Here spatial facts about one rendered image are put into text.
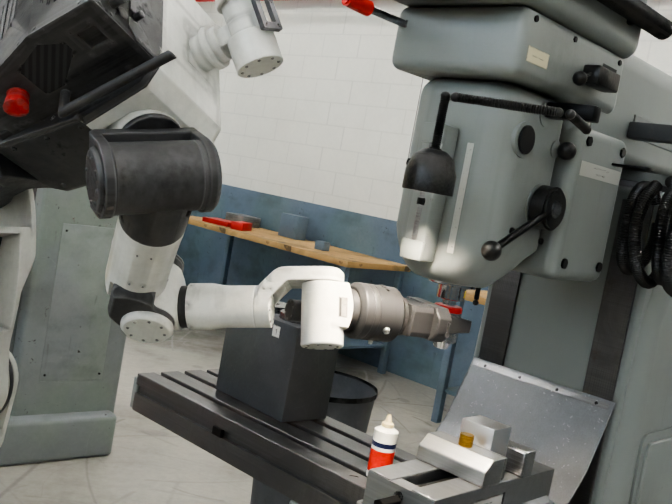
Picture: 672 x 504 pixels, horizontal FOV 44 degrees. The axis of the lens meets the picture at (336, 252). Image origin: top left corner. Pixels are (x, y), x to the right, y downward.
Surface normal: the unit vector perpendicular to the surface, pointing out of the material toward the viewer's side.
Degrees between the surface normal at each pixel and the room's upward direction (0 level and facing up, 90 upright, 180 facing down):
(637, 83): 90
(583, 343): 90
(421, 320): 90
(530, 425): 62
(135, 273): 138
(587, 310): 90
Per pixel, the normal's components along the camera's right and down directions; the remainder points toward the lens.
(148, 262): -0.03, 0.80
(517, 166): 0.72, 0.18
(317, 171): -0.67, -0.06
